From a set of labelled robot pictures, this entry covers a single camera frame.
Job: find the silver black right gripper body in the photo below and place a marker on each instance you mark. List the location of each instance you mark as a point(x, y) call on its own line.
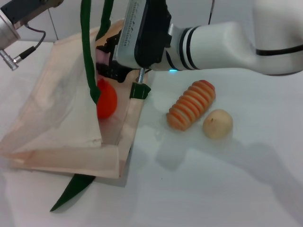
point(142, 35)

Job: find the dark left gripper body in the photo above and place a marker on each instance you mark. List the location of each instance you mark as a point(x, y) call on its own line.
point(30, 9)

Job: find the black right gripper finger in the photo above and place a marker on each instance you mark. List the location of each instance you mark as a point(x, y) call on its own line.
point(111, 42)
point(113, 72)

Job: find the pink toy peach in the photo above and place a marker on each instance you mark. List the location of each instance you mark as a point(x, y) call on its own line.
point(103, 57)

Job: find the orange toy fruit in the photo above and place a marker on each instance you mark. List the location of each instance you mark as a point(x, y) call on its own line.
point(107, 101)

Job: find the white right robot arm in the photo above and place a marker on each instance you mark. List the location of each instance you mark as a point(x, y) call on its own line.
point(225, 45)

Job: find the orange white ribbed toy bread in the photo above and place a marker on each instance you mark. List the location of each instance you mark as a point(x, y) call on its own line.
point(191, 106)

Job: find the beige round potato toy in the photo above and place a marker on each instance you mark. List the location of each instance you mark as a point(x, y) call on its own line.
point(217, 124)

